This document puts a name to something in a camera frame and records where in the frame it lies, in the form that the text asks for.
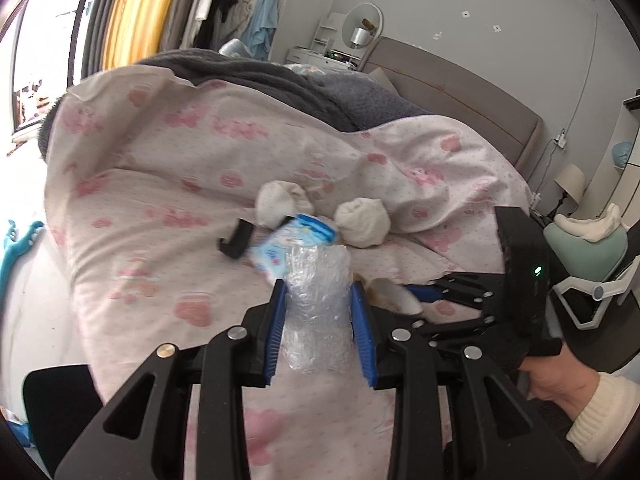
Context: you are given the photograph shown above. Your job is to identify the blue white tissue packet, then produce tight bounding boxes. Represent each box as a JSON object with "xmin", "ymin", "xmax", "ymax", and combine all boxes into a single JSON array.
[{"xmin": 248, "ymin": 214, "xmax": 337, "ymax": 284}]

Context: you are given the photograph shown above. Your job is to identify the white sock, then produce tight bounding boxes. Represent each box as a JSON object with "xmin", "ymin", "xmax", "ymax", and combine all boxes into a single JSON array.
[
  {"xmin": 333, "ymin": 197, "xmax": 392, "ymax": 248},
  {"xmin": 255, "ymin": 180, "xmax": 314, "ymax": 230}
]

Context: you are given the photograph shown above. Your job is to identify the dark green trash bin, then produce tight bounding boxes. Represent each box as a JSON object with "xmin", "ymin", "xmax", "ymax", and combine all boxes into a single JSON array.
[{"xmin": 23, "ymin": 364, "xmax": 103, "ymax": 477}]

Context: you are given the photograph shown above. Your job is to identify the person's right hand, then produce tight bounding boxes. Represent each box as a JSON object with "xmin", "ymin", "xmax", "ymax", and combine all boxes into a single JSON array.
[{"xmin": 520, "ymin": 344, "xmax": 600, "ymax": 420}]

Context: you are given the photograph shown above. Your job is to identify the green white chair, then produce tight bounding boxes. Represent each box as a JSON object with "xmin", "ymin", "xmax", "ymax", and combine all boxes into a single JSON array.
[{"xmin": 544, "ymin": 203, "xmax": 639, "ymax": 330}]

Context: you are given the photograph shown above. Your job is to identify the pink patterned white duvet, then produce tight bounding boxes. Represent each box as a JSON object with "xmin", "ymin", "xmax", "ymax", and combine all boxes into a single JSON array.
[{"xmin": 43, "ymin": 63, "xmax": 533, "ymax": 480}]

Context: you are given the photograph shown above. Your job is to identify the white table lamp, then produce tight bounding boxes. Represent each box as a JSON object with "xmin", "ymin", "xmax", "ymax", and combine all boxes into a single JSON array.
[{"xmin": 549, "ymin": 164, "xmax": 586, "ymax": 219}]

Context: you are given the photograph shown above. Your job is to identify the dark grey fleece blanket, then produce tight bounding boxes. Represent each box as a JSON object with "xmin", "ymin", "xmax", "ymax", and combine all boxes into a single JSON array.
[{"xmin": 37, "ymin": 48, "xmax": 432, "ymax": 162}]

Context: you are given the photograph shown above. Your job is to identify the grey upholstered headboard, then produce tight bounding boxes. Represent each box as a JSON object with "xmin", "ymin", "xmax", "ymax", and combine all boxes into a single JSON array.
[{"xmin": 359, "ymin": 37, "xmax": 544, "ymax": 170}]

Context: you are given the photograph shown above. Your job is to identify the white vanity shelf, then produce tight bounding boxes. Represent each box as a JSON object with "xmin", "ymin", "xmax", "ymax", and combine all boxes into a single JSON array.
[{"xmin": 285, "ymin": 13, "xmax": 360, "ymax": 73}]

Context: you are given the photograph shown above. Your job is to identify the hanging clothes on rack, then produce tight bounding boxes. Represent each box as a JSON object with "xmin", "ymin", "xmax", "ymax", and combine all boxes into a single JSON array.
[{"xmin": 158, "ymin": 0, "xmax": 288, "ymax": 61}]

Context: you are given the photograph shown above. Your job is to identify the round white vanity mirror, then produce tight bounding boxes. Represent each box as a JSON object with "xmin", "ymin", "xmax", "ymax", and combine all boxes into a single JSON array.
[{"xmin": 342, "ymin": 2, "xmax": 384, "ymax": 49}]

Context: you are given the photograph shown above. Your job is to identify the yellow curtain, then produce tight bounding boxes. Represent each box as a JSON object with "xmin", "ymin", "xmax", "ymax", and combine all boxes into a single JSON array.
[{"xmin": 100, "ymin": 0, "xmax": 171, "ymax": 70}]

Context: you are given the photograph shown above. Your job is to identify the grey curtain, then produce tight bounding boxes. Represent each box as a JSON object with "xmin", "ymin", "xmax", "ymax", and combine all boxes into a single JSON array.
[{"xmin": 80, "ymin": 0, "xmax": 115, "ymax": 78}]

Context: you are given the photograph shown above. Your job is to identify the white wall cable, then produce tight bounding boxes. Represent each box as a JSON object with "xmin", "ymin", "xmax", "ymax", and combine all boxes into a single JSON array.
[{"xmin": 529, "ymin": 0, "xmax": 601, "ymax": 206}]

